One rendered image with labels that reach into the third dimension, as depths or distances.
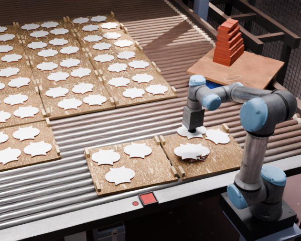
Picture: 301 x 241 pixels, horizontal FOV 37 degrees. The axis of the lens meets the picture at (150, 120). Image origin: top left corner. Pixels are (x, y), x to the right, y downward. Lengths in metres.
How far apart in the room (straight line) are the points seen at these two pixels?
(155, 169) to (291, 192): 1.68
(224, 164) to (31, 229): 1.01
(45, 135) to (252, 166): 1.22
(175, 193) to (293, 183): 1.77
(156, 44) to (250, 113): 2.00
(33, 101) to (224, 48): 1.28
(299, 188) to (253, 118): 2.18
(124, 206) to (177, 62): 1.47
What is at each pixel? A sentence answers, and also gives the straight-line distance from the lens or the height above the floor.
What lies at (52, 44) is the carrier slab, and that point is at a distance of 3.52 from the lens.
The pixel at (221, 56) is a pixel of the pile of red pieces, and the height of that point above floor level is 1.10.
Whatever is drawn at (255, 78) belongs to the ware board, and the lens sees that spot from 2.98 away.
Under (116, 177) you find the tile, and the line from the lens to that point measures 2.24.
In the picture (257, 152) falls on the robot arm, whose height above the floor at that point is 1.37.
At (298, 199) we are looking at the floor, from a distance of 3.70.
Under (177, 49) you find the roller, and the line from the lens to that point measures 3.50.
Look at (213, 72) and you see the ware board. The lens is 2.97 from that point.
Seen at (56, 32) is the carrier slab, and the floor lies 0.95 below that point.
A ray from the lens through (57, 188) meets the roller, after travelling 2.25.
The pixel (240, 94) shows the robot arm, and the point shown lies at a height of 1.44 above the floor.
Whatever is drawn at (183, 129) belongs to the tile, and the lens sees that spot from 2.25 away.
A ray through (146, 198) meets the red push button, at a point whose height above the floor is 0.93.
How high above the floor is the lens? 2.46
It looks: 35 degrees down
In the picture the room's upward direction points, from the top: 2 degrees clockwise
